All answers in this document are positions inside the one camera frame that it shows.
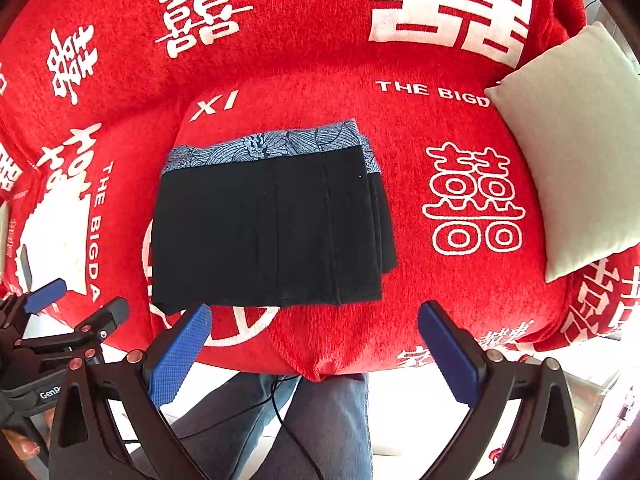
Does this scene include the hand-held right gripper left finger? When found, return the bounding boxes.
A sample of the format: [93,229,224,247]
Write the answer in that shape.
[47,302,213,480]

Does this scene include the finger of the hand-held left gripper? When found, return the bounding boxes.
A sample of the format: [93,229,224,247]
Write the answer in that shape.
[0,277,68,343]
[15,296,131,358]

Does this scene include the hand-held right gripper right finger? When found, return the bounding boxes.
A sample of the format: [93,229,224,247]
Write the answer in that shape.
[417,300,583,480]

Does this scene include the black pants blue patterned waistband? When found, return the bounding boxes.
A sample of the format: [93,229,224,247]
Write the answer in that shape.
[150,118,398,317]

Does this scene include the person's left hand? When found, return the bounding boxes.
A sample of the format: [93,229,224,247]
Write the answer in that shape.
[0,427,51,466]

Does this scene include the person's blue jeans legs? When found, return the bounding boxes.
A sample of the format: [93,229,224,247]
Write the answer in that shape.
[135,372,376,480]

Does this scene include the pale grey-green cushion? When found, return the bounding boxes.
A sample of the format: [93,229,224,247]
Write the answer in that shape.
[484,22,640,283]

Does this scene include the red sofa with white characters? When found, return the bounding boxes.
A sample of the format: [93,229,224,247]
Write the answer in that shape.
[0,0,640,383]

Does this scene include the thin black cable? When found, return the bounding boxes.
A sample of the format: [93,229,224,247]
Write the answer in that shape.
[120,375,323,480]

